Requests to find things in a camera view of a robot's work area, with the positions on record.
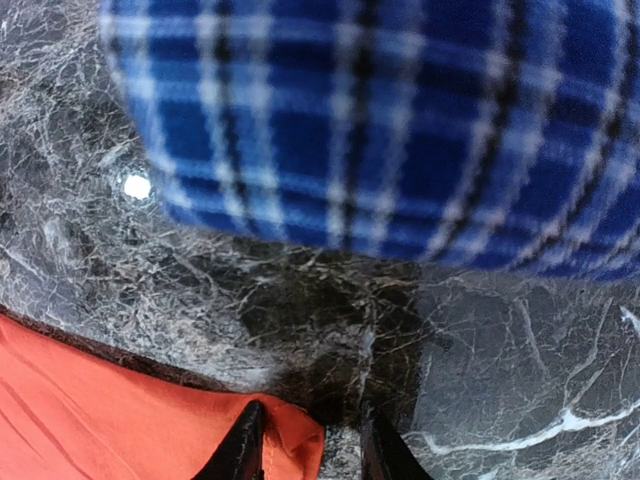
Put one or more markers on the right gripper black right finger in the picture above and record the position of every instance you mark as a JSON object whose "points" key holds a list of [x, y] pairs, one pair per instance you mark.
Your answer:
{"points": [[384, 455]]}

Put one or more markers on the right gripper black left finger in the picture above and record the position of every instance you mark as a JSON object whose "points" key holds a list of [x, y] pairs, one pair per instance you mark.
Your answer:
{"points": [[239, 456]]}

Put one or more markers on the orange garment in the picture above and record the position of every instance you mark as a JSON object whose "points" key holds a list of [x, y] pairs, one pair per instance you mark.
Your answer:
{"points": [[66, 414]]}

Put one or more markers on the blue checked shirt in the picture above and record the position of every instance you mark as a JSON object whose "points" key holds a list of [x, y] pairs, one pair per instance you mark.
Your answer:
{"points": [[497, 135]]}

